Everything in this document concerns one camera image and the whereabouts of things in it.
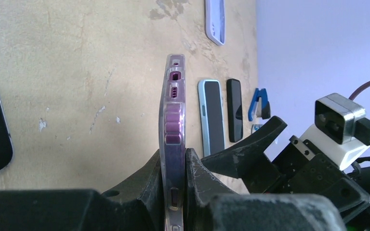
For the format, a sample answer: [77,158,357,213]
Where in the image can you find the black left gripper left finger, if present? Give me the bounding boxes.
[0,153,164,231]

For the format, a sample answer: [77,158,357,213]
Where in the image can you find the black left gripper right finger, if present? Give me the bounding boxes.
[185,148,346,231]

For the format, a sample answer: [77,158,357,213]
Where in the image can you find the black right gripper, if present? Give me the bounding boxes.
[201,116,370,223]

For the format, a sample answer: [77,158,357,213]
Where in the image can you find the lilac phone case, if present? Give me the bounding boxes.
[205,0,225,46]

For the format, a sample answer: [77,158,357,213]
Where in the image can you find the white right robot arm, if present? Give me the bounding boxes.
[202,116,370,231]

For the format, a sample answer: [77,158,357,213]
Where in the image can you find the black phone in black case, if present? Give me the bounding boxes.
[226,78,243,142]

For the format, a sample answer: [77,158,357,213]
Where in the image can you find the phone in light blue case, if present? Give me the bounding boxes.
[198,79,225,157]

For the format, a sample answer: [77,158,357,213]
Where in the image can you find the small white blue jar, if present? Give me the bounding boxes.
[251,124,263,134]

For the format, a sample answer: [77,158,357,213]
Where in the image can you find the blue stapler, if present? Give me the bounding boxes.
[248,88,271,122]

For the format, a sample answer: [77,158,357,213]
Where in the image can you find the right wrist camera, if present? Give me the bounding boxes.
[300,93,370,171]

